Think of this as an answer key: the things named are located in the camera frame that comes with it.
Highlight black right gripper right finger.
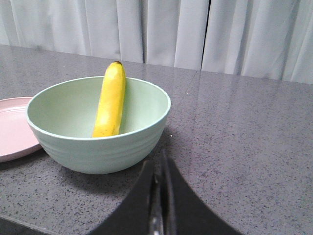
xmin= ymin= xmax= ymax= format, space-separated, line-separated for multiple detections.
xmin=161 ymin=150 xmax=240 ymax=235

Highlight pink plate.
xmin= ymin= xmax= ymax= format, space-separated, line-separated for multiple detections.
xmin=0 ymin=97 xmax=42 ymax=163

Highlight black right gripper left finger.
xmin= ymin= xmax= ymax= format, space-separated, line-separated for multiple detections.
xmin=90 ymin=160 xmax=163 ymax=235

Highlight white curtain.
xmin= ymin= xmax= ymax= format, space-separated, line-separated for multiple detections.
xmin=0 ymin=0 xmax=313 ymax=84

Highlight green bowl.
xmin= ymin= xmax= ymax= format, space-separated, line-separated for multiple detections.
xmin=26 ymin=76 xmax=171 ymax=174

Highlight yellow banana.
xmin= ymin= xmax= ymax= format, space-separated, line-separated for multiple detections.
xmin=92 ymin=61 xmax=126 ymax=138

